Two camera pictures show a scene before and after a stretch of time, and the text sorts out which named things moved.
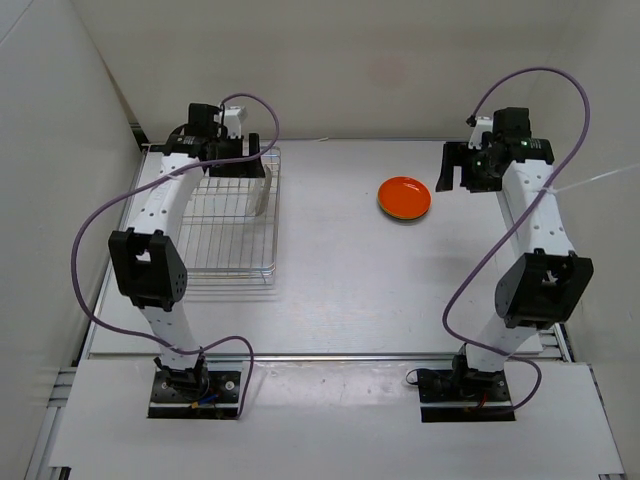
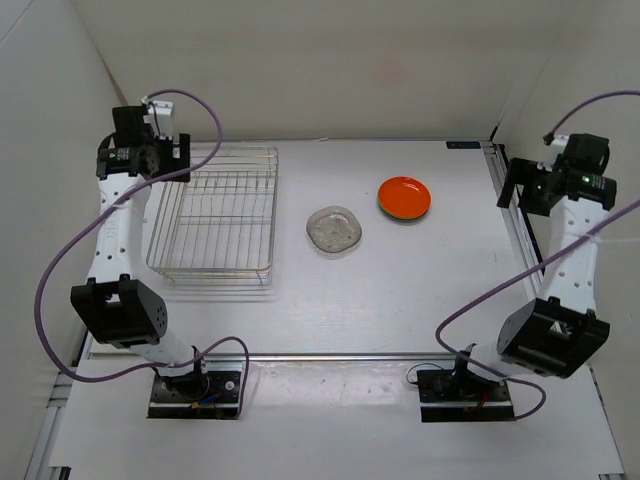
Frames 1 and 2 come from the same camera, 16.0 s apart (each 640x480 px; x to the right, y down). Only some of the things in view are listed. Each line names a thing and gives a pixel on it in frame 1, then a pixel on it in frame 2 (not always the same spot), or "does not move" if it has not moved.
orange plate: (404, 197) does not move
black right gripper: (459, 155) to (523, 172)
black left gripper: (250, 168) to (175, 164)
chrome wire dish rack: (232, 227) does not move
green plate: (400, 217) does not move
